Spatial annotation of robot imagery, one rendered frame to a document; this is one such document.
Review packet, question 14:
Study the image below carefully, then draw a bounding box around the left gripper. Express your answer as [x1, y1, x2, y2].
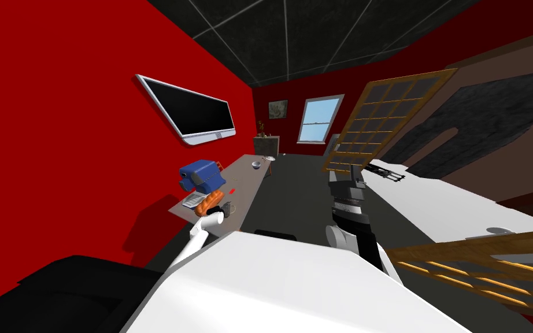
[218, 201, 238, 219]

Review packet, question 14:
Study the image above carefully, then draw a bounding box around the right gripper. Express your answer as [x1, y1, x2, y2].
[328, 164, 367, 202]

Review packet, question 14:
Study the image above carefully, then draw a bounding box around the orange bread loaf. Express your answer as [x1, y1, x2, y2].
[194, 189, 226, 218]

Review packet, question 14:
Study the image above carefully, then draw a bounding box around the grey long table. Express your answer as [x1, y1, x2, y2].
[168, 153, 277, 234]

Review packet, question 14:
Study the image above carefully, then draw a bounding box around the white open book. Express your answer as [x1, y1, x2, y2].
[182, 193, 208, 209]

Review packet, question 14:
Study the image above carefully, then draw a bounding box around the blue toaster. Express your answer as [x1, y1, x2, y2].
[178, 160, 228, 195]

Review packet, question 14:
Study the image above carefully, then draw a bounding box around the wooden glazed door leaf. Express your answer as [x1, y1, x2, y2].
[383, 228, 533, 321]
[321, 68, 460, 175]

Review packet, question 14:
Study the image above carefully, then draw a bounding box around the white framed window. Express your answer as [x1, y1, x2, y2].
[296, 94, 346, 145]

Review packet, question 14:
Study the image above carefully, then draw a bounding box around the dark cabinet with plant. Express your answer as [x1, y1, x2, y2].
[253, 120, 281, 158]

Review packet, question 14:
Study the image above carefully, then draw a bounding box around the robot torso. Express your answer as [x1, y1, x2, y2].
[119, 228, 475, 333]

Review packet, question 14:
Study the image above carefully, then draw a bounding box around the white table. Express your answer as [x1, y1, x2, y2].
[360, 159, 533, 261]

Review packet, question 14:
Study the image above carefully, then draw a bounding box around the framed wall picture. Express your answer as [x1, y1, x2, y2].
[268, 99, 290, 121]

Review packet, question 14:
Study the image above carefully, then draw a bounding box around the wall television with silver frame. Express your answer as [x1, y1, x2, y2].
[135, 73, 238, 147]

